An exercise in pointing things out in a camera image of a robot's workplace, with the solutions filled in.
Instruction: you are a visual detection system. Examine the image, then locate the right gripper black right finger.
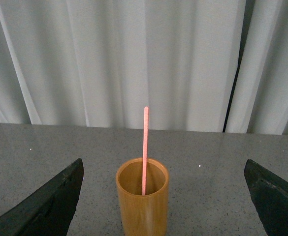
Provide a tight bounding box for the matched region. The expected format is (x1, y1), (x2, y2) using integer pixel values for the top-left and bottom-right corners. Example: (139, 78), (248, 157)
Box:
(244, 159), (288, 236)

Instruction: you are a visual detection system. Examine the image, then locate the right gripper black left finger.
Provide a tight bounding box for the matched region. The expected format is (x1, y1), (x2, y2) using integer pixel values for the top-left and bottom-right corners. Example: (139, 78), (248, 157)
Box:
(0, 158), (84, 236)

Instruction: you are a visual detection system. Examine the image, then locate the pink chopstick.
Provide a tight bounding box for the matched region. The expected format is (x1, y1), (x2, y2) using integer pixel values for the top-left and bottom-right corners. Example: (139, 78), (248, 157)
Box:
(142, 106), (149, 196)

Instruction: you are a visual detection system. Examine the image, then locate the bamboo chopstick holder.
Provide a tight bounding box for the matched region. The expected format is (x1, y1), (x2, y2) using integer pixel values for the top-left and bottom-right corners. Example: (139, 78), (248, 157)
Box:
(116, 157), (169, 236)

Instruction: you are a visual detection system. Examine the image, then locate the white curtain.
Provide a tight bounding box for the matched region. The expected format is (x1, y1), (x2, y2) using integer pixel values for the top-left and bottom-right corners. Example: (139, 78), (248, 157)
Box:
(0, 0), (288, 135)

